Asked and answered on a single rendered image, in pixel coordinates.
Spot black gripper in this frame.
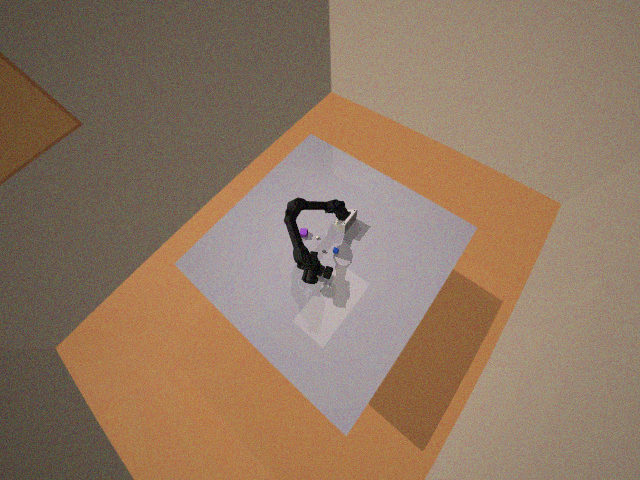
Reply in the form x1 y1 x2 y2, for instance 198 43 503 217
315 261 333 280

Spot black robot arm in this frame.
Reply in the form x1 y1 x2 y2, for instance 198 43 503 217
284 198 351 284

